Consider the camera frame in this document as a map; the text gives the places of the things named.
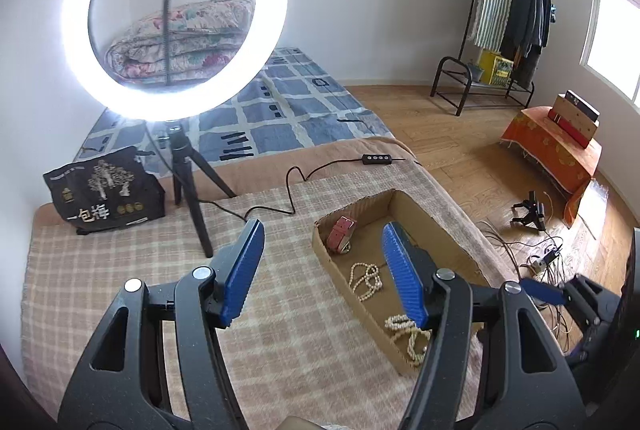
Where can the black clothes rack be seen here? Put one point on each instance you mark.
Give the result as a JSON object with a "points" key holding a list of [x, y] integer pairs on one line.
{"points": [[499, 53]]}

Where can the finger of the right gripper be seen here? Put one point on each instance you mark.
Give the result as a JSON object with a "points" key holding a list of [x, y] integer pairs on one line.
{"points": [[543, 292]]}

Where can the bright window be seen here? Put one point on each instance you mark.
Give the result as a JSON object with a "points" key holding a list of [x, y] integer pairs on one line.
{"points": [[611, 49]]}

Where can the yellow box on rack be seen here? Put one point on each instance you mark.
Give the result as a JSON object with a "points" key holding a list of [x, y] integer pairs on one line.
{"points": [[496, 69]]}

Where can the power strip with cables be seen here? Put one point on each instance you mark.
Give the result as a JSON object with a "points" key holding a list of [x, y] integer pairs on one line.
{"points": [[541, 260]]}

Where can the brown leather strap wristwatch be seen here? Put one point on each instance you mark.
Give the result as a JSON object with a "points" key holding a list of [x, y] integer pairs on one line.
{"points": [[338, 240]]}

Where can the hanging dark clothes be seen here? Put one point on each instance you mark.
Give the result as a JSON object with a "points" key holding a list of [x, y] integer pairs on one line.
{"points": [[527, 33]]}

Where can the orange cloth covered box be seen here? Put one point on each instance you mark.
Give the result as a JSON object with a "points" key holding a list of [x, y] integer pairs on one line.
{"points": [[571, 166]]}

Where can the blue patchwork bed sheet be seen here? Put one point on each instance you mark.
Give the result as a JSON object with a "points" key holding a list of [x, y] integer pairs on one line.
{"points": [[293, 103]]}

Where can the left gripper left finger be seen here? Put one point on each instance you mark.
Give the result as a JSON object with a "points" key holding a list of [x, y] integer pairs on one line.
{"points": [[219, 290]]}

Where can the stacked boxes on orange cloth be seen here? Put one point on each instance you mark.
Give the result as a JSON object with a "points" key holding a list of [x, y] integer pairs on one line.
{"points": [[576, 117]]}

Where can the black snack bag gold print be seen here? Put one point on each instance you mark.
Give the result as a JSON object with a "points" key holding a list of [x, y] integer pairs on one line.
{"points": [[107, 192]]}

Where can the black gripper on floor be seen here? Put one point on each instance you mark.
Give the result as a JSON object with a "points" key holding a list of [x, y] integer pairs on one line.
{"points": [[530, 212]]}

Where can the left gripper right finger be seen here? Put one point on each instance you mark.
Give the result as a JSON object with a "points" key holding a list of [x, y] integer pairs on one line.
{"points": [[430, 295]]}

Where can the white ring light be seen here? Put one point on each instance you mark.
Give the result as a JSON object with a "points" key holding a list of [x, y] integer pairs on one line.
{"points": [[84, 60]]}

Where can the open brown cardboard box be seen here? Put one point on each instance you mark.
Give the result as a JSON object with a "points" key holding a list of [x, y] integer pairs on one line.
{"points": [[382, 253]]}

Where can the pink plaid blanket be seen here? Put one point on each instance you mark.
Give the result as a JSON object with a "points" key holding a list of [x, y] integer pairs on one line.
{"points": [[146, 328]]}

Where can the folded floral quilt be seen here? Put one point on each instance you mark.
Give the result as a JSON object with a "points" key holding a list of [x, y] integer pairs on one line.
{"points": [[204, 37]]}

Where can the black ring light tripod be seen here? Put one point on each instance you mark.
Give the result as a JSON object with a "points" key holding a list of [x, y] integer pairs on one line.
{"points": [[183, 154]]}

